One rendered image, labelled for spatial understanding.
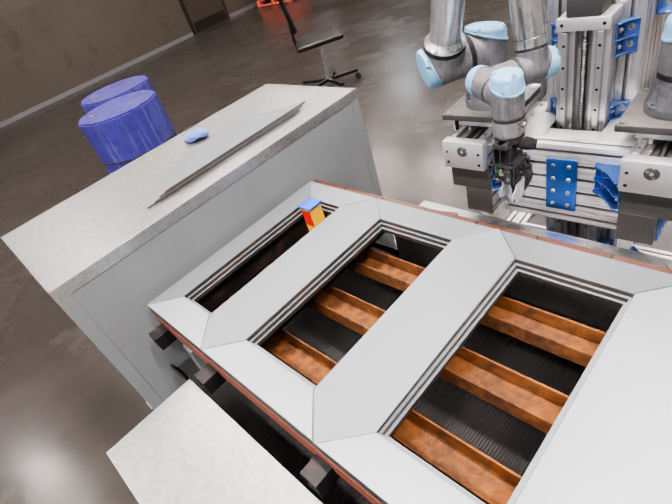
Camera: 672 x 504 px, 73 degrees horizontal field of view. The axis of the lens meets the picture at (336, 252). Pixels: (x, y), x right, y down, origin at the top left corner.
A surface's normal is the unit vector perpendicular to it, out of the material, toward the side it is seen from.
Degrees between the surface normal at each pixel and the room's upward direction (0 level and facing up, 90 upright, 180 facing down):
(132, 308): 90
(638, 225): 90
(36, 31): 90
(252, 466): 0
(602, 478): 0
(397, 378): 0
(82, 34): 90
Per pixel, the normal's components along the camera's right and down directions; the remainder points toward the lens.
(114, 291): 0.70, 0.27
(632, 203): -0.63, 0.61
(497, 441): -0.26, -0.76
